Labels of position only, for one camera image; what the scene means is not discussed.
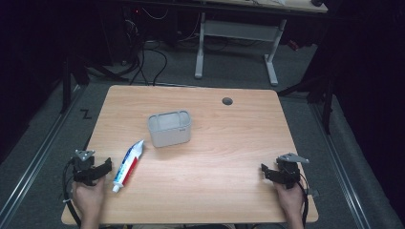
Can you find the black metal stand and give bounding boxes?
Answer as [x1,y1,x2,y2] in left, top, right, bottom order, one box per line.
[276,60,336,135]
[59,54,128,115]

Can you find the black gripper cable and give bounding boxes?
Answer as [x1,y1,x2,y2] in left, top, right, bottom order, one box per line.
[297,173,310,229]
[62,157,82,227]

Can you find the person's left hand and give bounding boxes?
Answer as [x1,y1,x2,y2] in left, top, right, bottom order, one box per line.
[72,177,106,221]

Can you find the metal floor rail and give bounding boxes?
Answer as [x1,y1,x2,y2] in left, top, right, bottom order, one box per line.
[0,85,84,223]
[309,103,373,229]

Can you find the white red blue toothpaste tube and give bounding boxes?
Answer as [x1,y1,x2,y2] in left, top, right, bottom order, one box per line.
[112,139,145,194]

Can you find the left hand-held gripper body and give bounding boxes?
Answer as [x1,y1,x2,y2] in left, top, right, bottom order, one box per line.
[73,149,97,187]

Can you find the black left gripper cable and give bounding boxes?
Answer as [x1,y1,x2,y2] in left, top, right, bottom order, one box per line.
[62,157,82,227]

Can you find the person's right hand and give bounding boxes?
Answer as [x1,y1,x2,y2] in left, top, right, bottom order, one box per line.
[273,181,305,221]

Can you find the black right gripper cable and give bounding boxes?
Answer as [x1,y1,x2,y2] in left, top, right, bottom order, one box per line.
[297,173,310,229]

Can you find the black floor cables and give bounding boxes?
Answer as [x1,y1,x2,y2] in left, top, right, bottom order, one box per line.
[122,18,169,87]

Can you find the thin white cable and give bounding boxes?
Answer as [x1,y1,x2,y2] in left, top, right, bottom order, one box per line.
[140,7,170,21]

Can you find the dark computer tower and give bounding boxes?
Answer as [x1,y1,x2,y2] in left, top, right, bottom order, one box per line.
[122,5,145,65]

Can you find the desk with white metal legs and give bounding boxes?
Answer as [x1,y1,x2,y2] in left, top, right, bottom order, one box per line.
[193,0,329,87]

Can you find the grey plastic holder box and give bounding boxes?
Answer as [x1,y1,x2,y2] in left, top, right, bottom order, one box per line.
[146,110,193,149]

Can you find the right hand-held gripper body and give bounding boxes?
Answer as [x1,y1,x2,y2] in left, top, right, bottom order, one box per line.
[274,152,310,190]

